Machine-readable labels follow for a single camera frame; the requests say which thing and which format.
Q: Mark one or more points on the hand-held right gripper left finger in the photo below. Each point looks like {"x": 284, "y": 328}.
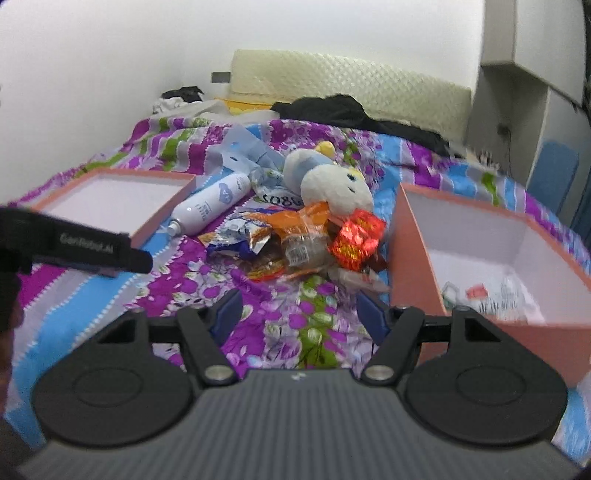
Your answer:
{"x": 228, "y": 314}

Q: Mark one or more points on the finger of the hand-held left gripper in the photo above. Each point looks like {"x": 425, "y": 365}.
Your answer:
{"x": 104, "y": 272}
{"x": 141, "y": 262}

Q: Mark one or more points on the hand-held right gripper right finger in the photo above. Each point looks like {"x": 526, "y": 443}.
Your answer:
{"x": 371, "y": 318}

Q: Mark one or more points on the pink cardboard box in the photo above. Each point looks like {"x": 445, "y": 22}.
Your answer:
{"x": 411, "y": 258}

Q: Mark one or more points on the red and gold snack packet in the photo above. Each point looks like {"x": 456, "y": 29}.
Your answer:
{"x": 358, "y": 237}

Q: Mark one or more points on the white snack packet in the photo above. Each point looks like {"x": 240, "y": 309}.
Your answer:
{"x": 360, "y": 279}

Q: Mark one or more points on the red orange snack packet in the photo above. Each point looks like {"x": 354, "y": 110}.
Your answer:
{"x": 267, "y": 270}

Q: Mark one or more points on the pink box lid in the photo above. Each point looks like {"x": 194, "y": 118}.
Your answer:
{"x": 115, "y": 194}

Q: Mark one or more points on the blue and silver snack packet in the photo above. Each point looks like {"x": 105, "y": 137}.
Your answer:
{"x": 233, "y": 233}

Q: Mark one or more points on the white spray bottle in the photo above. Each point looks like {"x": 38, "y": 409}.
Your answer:
{"x": 210, "y": 201}

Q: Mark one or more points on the white printed packet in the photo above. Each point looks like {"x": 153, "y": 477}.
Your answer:
{"x": 498, "y": 297}

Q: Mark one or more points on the clear printed plastic packet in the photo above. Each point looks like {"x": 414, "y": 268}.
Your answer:
{"x": 277, "y": 191}

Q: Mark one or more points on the white and blue plush toy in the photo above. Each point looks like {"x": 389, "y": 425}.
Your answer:
{"x": 332, "y": 184}

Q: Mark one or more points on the light blue plastic bag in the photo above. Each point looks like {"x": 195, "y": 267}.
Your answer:
{"x": 244, "y": 150}

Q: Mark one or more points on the small black garment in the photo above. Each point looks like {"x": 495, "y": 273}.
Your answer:
{"x": 184, "y": 93}

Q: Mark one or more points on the yellow cloth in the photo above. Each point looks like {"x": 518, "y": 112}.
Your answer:
{"x": 242, "y": 105}

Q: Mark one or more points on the black clothing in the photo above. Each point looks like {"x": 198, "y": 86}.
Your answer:
{"x": 351, "y": 115}

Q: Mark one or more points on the blue chair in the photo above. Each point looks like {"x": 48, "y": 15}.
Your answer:
{"x": 554, "y": 175}

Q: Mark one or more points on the cream quilted headboard cushion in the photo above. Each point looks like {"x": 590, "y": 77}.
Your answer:
{"x": 369, "y": 78}

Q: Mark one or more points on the grey wall socket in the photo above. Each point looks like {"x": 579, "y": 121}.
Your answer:
{"x": 220, "y": 77}

